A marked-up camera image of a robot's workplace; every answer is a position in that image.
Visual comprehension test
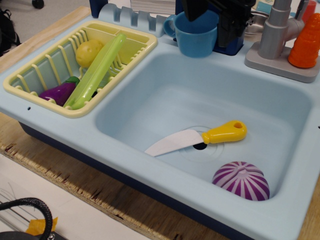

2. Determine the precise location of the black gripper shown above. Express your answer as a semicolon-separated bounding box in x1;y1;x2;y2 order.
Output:
181;0;256;48

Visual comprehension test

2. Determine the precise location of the steel bowl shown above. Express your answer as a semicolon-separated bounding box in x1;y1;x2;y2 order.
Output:
245;11;269;36

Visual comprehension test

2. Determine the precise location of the purple toy eggplant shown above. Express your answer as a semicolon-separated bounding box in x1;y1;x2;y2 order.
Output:
39;76;80;107

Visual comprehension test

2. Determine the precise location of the orange toy carrot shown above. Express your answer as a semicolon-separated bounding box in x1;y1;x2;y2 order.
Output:
288;13;320;69

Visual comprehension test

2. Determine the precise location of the light blue toy sink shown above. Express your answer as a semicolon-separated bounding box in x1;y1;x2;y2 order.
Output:
0;12;320;240

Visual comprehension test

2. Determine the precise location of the black bag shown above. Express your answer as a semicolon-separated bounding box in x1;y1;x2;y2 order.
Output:
0;9;21;57

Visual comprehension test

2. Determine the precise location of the yellow toy potato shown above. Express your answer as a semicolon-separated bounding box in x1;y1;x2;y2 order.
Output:
75;39;103;68

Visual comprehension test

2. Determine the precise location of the black braided cable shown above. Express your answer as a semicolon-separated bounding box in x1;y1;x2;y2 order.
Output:
0;197;54;240

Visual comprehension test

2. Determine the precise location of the purple striped toy onion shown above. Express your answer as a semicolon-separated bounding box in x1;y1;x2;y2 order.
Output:
212;161;270;201

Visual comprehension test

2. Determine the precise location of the green plastic celery stick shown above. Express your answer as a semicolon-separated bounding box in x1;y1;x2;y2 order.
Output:
63;33;127;110

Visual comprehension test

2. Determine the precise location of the black chair wheel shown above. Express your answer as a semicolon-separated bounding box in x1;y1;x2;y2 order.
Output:
31;0;45;10

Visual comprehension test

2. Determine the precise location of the light blue plate holder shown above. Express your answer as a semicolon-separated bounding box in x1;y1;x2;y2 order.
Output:
98;3;167;38

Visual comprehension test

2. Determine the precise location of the yellow handled toy knife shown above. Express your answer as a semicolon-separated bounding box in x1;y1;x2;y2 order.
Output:
144;120;248;157

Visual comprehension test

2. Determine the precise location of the yellow tape piece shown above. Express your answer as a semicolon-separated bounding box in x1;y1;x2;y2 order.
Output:
25;219;47;236

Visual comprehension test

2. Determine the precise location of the grey toy faucet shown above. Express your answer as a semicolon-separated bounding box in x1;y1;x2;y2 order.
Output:
244;0;320;83

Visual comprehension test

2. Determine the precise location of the blue plastic cup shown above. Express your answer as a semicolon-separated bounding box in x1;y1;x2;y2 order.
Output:
163;10;219;58

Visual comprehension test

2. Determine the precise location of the pale yellow drying rack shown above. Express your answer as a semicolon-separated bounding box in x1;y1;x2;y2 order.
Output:
3;20;158;118

